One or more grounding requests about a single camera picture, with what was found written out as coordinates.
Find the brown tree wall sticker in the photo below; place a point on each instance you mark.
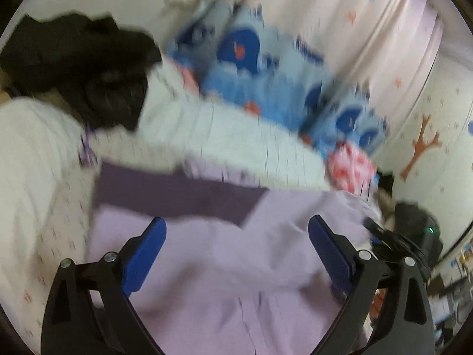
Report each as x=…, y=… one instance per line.
x=421, y=146

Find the pink patterned cloth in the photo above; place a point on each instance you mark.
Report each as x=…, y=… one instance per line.
x=351, y=168

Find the black clothing pile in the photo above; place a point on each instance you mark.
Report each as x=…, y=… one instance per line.
x=79, y=70

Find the blue printed blanket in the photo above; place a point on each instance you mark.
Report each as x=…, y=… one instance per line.
x=273, y=81

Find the pink curtain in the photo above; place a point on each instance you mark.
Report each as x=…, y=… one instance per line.
x=406, y=51

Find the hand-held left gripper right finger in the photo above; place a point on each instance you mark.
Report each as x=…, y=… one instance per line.
x=329, y=251

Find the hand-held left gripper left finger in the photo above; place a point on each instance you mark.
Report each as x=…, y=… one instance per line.
x=145, y=251

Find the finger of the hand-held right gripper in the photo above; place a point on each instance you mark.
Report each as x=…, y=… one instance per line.
x=382, y=236

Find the lilac garment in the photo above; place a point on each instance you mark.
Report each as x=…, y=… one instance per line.
x=221, y=266

